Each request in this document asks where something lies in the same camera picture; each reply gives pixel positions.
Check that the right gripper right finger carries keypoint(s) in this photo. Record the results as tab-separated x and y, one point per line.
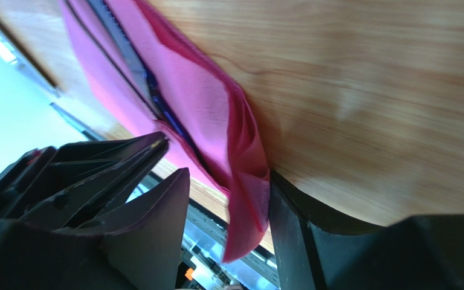
319	247

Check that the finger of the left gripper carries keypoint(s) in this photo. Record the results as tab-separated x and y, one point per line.
62	187

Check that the purple metal knife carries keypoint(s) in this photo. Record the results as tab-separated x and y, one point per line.
144	78

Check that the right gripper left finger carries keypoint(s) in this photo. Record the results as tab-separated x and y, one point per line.
94	256

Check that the pink paper napkin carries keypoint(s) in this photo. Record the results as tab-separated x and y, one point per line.
226	151

